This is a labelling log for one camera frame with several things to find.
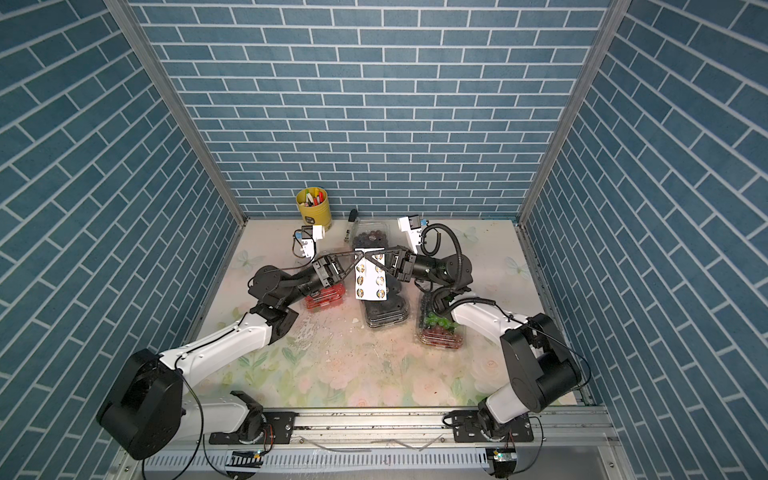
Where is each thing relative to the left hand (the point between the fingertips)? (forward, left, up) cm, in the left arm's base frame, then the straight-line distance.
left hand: (369, 264), depth 64 cm
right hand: (0, -1, 0) cm, 1 cm away
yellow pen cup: (+41, +23, -21) cm, 51 cm away
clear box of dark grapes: (+33, +3, -26) cm, 42 cm away
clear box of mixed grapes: (-1, -18, -30) cm, 35 cm away
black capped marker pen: (+44, +11, -30) cm, 54 cm away
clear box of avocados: (+4, -3, -30) cm, 31 cm away
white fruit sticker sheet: (-2, 0, -3) cm, 4 cm away
